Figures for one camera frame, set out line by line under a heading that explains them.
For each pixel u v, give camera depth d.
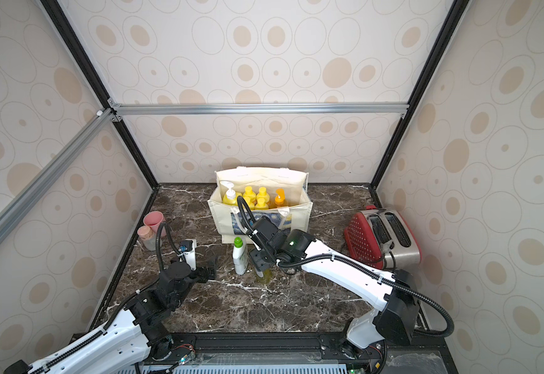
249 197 0.87
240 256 0.80
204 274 0.70
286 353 0.73
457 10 0.68
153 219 0.96
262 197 0.87
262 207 0.83
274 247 0.54
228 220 0.87
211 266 0.71
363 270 0.44
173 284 0.57
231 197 0.85
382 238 0.83
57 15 0.68
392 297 0.41
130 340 0.52
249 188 0.88
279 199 0.86
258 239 0.54
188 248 0.66
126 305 0.55
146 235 0.90
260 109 0.92
